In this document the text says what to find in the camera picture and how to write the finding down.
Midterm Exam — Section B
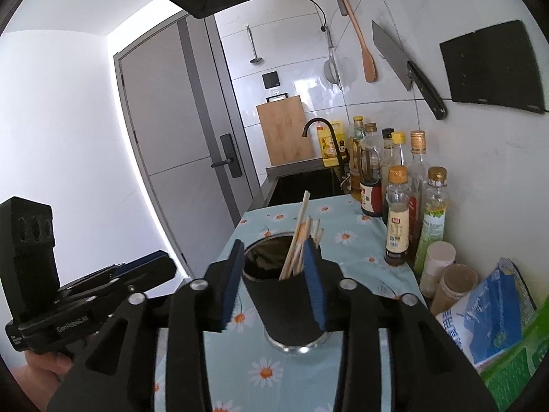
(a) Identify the brown-lidded spice jar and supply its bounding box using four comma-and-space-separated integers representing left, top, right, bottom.
430, 264, 479, 316

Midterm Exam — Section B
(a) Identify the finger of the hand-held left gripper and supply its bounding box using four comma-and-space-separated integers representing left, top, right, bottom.
64, 250, 172, 286
60, 260, 177, 305

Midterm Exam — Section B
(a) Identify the yellow-capped glass oil bottle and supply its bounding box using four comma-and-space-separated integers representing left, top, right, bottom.
347, 116, 370, 202

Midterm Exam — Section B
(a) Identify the black door lock handle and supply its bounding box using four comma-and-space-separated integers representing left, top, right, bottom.
211, 134, 243, 178

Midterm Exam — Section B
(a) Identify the small yellow-capped clear bottle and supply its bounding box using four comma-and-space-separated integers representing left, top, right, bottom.
391, 132, 408, 168

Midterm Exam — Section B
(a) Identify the white-lidded spice jar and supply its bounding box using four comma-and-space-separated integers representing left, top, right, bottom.
418, 241, 456, 300

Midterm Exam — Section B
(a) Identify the cleaver with black handle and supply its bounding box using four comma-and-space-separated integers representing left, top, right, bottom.
371, 19, 449, 121

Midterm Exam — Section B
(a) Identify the wooden cutting board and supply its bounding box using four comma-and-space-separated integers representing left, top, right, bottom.
256, 92, 316, 167

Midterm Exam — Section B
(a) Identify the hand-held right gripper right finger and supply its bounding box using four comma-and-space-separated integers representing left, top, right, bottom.
300, 238, 498, 412

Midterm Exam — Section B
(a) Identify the black wall-mounted board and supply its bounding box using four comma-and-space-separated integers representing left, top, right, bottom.
440, 20, 546, 114

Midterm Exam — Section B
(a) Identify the black cylindrical utensil holder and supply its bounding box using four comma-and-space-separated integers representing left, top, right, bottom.
240, 231, 333, 355

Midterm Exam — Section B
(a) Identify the black faucet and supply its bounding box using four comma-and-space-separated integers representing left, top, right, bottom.
302, 117, 349, 181

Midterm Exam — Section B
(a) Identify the yellow oil jug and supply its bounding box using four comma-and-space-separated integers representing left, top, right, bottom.
316, 120, 346, 168

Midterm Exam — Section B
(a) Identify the green sugar bag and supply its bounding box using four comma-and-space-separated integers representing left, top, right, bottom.
480, 309, 545, 412

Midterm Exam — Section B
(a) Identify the wooden spatula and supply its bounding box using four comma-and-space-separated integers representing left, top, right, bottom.
339, 0, 378, 83

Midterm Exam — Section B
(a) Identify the metal mesh strainer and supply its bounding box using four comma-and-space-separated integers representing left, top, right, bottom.
323, 26, 342, 91

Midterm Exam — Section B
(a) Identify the bunch of wooden chopsticks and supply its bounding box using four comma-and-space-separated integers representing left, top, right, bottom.
279, 190, 324, 281

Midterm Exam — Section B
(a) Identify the white and blue salt bag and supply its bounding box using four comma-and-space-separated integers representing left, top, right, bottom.
435, 257, 537, 372

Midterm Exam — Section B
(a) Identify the thin black cable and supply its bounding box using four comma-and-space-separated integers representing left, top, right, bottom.
296, 0, 329, 33

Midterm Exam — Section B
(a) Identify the black-capped glass bottle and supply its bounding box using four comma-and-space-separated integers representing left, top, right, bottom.
381, 128, 396, 172

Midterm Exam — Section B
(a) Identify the hanging metal ladle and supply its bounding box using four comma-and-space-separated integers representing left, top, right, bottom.
245, 26, 263, 64

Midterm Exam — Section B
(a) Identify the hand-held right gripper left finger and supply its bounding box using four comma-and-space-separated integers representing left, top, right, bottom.
47, 238, 246, 412

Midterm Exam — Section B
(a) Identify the dark sauce bottle red label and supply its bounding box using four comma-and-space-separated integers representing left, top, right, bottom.
359, 123, 385, 218

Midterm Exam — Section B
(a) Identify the black kitchen sink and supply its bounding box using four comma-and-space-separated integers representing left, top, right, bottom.
261, 165, 357, 207

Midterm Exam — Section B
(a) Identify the person's left hand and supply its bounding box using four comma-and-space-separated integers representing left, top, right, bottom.
25, 347, 77, 412

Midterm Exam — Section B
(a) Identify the light blue daisy tablecloth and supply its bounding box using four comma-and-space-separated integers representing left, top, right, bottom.
152, 193, 430, 412

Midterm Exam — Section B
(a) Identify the gold foil capped clear bottle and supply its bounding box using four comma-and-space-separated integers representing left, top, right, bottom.
407, 130, 430, 207

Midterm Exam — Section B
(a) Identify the grey door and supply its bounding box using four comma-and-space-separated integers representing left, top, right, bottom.
114, 11, 267, 275

